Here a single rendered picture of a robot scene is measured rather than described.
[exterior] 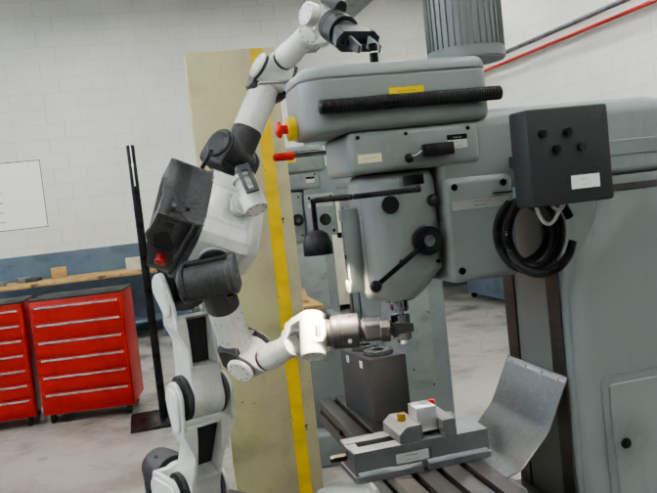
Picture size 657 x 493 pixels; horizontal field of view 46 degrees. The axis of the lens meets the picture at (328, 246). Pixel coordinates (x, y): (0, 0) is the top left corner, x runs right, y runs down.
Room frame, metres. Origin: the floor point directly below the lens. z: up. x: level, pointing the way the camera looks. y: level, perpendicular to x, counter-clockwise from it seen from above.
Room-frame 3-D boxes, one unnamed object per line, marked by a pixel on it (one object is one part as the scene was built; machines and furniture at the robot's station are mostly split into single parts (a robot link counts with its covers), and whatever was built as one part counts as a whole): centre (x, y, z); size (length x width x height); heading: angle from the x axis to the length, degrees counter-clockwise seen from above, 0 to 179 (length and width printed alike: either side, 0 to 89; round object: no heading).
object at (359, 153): (1.97, -0.21, 1.68); 0.34 x 0.24 x 0.10; 103
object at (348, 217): (1.93, -0.06, 1.45); 0.04 x 0.04 x 0.21; 13
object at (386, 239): (1.96, -0.17, 1.47); 0.21 x 0.19 x 0.32; 13
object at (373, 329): (1.96, -0.07, 1.23); 0.13 x 0.12 x 0.10; 178
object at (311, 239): (1.88, 0.03, 1.48); 0.07 x 0.07 x 0.06
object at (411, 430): (1.85, -0.13, 1.00); 0.12 x 0.06 x 0.04; 15
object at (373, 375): (2.32, -0.10, 1.01); 0.22 x 0.12 x 0.20; 21
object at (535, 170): (1.70, -0.53, 1.62); 0.20 x 0.09 x 0.21; 103
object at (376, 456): (1.86, -0.16, 0.97); 0.35 x 0.15 x 0.11; 105
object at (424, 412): (1.87, -0.19, 1.02); 0.06 x 0.05 x 0.06; 15
